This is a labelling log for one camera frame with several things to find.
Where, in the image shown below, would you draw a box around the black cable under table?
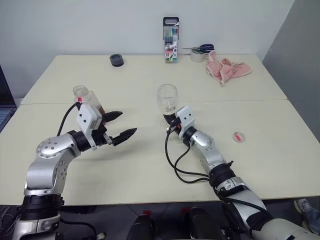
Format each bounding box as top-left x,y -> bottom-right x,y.
59,216 -> 106,240

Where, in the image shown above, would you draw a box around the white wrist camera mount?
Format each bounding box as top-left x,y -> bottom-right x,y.
75,102 -> 104,152
175,105 -> 197,139

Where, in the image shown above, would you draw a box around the clear wine glass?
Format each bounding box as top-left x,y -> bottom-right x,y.
156,83 -> 180,132

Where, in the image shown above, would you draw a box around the clear bottle cap with red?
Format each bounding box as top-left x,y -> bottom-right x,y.
232,131 -> 246,144

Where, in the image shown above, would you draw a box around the blue jeans leg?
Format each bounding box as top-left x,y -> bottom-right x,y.
300,207 -> 320,236

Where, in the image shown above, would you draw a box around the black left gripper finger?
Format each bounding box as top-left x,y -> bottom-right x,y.
103,110 -> 124,125
111,127 -> 138,147

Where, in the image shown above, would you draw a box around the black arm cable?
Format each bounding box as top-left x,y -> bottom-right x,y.
56,102 -> 79,137
164,124 -> 214,185

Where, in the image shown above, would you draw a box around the dark laptop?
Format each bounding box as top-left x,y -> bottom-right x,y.
0,64 -> 18,133

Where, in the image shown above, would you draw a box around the marker pen box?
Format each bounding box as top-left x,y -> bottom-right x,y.
162,16 -> 180,64

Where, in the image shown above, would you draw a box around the blue handled scissors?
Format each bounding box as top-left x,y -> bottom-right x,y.
181,43 -> 216,55

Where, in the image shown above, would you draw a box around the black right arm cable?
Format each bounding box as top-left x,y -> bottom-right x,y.
164,124 -> 214,185

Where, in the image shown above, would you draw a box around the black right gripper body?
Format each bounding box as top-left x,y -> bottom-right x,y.
167,113 -> 183,133

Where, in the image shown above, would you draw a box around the white tape roll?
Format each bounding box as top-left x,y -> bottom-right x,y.
190,48 -> 209,64

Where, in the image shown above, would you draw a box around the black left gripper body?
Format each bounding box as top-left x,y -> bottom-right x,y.
90,113 -> 115,148

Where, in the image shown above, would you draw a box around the dark rounded shape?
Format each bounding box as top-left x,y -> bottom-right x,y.
181,206 -> 224,240
126,210 -> 155,240

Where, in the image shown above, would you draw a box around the pink crumpled cloth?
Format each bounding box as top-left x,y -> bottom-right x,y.
205,49 -> 254,87

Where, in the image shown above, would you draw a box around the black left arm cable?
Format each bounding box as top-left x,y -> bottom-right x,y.
56,102 -> 79,137

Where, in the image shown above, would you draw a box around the black round cap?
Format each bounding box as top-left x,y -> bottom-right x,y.
109,53 -> 125,68

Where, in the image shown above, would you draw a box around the clear plastic bottle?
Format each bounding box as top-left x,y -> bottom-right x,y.
72,84 -> 106,116

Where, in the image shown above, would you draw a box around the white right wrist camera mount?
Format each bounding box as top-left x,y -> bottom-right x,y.
175,105 -> 197,139

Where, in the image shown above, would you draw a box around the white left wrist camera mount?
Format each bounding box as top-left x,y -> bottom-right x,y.
75,102 -> 104,152

